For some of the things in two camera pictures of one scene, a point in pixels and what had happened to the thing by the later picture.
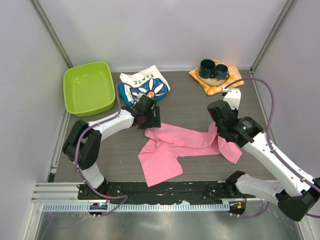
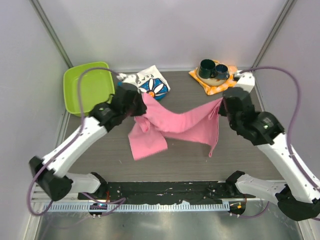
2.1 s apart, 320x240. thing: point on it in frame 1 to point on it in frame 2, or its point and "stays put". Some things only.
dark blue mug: x=221 y=72 stays put
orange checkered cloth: x=235 y=79 stays put
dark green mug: x=207 y=69 stays put
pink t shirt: x=158 y=157 to x=156 y=122
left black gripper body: x=150 y=113 to x=137 y=108
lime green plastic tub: x=88 y=89 stays put
